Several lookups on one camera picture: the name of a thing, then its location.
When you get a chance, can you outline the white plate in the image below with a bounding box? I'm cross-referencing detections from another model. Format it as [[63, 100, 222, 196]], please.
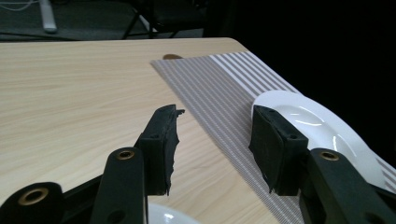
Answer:
[[251, 91, 387, 189], [147, 202, 202, 224]]

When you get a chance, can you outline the white elongated remote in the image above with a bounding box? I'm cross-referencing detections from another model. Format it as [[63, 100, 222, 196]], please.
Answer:
[[38, 0, 59, 35]]

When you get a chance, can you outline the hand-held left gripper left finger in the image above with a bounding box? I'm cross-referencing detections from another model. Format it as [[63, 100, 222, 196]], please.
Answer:
[[134, 104, 186, 197]]

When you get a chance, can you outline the white cable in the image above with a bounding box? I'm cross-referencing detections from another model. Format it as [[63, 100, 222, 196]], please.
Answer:
[[0, 0, 40, 12]]

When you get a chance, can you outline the grey striped placemat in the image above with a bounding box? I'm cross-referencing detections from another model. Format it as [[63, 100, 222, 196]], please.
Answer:
[[150, 50, 396, 224]]

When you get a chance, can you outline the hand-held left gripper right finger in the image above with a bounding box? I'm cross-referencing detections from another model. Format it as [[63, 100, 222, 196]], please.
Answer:
[[248, 105, 309, 197]]

